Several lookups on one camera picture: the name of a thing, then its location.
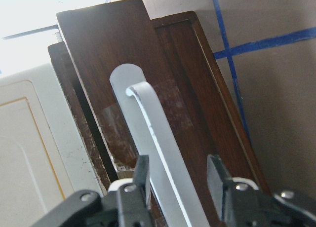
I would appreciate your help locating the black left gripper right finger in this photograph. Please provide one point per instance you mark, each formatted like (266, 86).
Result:
(217, 182)

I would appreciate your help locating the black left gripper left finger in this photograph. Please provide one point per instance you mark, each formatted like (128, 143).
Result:
(141, 177)

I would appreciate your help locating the white drawer handle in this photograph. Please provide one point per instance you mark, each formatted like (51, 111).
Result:
(153, 136)

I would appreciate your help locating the brown wooden cabinet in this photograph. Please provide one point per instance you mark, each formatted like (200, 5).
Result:
(234, 146)

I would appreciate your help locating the white cabinet panel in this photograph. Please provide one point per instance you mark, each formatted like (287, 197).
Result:
(42, 156)

